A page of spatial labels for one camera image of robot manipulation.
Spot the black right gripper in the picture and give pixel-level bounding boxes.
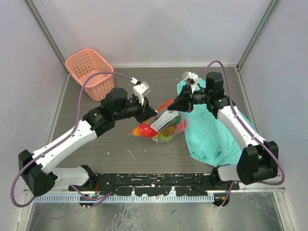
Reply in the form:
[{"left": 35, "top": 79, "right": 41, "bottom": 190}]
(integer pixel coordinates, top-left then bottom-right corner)
[{"left": 167, "top": 83, "right": 211, "bottom": 113}]

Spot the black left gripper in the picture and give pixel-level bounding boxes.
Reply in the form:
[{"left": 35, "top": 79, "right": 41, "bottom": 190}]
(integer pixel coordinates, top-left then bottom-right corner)
[{"left": 114, "top": 94, "right": 156, "bottom": 123}]

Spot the clear zip top bag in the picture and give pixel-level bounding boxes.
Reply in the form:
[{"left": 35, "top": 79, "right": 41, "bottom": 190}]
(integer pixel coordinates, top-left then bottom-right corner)
[{"left": 127, "top": 99, "right": 188, "bottom": 143}]

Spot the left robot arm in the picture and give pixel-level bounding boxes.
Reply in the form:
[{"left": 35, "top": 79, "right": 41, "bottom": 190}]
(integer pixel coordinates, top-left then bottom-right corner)
[{"left": 18, "top": 82, "right": 157, "bottom": 197}]

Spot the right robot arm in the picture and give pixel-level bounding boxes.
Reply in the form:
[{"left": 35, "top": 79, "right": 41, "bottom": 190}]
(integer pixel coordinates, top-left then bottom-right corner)
[{"left": 167, "top": 72, "right": 279, "bottom": 190}]

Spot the red yellow fake mango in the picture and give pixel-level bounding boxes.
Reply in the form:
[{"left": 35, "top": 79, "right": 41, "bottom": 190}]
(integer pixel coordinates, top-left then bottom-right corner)
[{"left": 133, "top": 124, "right": 158, "bottom": 138}]

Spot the red yellow fake apple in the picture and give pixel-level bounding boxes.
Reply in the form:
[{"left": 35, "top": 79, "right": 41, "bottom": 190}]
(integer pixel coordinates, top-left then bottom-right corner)
[{"left": 177, "top": 119, "right": 187, "bottom": 132}]

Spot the brown fake kiwi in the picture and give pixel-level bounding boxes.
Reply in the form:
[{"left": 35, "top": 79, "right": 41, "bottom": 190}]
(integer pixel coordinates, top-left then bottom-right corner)
[{"left": 162, "top": 125, "right": 176, "bottom": 137}]

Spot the green fake apple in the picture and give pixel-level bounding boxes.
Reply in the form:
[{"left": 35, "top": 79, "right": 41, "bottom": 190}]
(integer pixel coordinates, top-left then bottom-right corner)
[{"left": 158, "top": 133, "right": 174, "bottom": 142}]

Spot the teal t-shirt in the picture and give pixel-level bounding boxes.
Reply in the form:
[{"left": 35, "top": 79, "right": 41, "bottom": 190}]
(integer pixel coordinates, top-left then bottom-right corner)
[{"left": 176, "top": 73, "right": 259, "bottom": 167}]

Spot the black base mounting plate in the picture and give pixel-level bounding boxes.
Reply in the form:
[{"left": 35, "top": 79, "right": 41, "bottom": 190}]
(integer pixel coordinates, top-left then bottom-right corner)
[{"left": 77, "top": 173, "right": 231, "bottom": 196}]

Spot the pink plastic basket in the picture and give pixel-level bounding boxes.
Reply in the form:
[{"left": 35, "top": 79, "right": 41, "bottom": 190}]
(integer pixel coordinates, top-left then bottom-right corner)
[{"left": 65, "top": 49, "right": 115, "bottom": 102}]

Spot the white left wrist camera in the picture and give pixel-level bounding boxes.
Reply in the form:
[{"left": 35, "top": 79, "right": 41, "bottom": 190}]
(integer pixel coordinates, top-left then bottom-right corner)
[{"left": 133, "top": 81, "right": 151, "bottom": 105}]

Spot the white slotted cable duct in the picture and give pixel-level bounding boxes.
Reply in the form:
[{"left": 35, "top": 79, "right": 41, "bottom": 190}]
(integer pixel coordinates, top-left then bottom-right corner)
[{"left": 34, "top": 193, "right": 215, "bottom": 203}]

